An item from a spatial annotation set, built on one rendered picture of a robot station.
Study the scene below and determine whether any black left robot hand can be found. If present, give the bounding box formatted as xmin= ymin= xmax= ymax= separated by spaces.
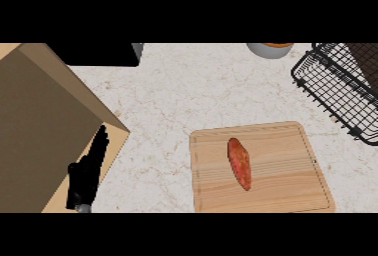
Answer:
xmin=65 ymin=124 xmax=111 ymax=211

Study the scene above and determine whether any wooden cutting board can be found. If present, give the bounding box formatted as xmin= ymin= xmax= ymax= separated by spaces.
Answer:
xmin=189 ymin=121 xmax=338 ymax=214

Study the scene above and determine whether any wooden cabinet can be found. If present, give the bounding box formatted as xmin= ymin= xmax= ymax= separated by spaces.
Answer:
xmin=0 ymin=42 xmax=131 ymax=214

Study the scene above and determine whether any black appliance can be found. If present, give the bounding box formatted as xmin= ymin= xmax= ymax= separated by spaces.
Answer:
xmin=44 ymin=42 xmax=145 ymax=68

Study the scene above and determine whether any grey cup with orange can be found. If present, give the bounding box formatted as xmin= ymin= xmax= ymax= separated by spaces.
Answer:
xmin=245 ymin=42 xmax=295 ymax=60

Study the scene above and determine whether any black wire tiered basket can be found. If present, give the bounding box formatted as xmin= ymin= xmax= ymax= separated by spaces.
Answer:
xmin=289 ymin=42 xmax=378 ymax=147

